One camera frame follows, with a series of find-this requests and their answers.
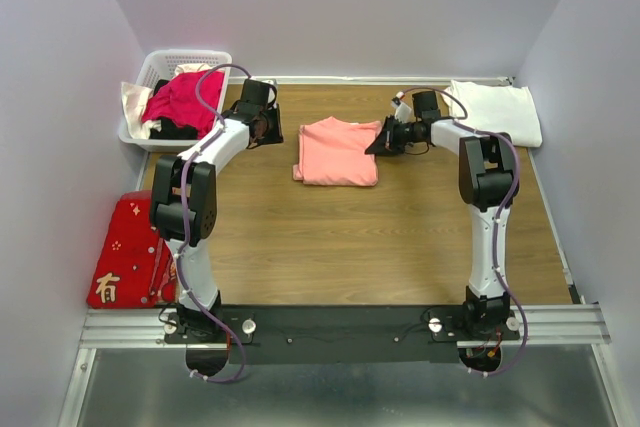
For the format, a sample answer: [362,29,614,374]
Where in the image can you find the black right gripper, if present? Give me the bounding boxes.
[365,116,417,157]

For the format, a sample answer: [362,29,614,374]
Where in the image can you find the salmon pink t shirt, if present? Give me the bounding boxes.
[292,117,382,187]

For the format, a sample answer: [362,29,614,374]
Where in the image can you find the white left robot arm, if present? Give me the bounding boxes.
[150,78,283,342]

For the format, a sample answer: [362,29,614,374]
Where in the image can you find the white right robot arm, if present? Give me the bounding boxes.
[365,89,520,339]

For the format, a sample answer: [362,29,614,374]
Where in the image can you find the magenta t shirt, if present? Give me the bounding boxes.
[141,71,215,140]

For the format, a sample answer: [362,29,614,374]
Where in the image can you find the black garment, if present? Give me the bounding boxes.
[144,79,198,140]

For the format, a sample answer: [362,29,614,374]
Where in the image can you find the white plastic laundry basket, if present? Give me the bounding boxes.
[118,48,233,152]

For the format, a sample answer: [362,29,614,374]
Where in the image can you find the folded white t shirt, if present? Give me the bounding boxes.
[443,80,543,148]

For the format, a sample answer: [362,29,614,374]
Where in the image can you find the cream white garment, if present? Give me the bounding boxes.
[121,63,224,139]

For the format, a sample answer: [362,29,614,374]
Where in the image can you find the red printed cloth bag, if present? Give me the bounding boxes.
[86,191,177,309]

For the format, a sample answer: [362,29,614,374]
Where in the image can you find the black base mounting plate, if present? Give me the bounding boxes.
[164,304,520,365]

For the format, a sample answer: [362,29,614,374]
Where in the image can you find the aluminium frame rail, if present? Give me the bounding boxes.
[60,305,618,426]

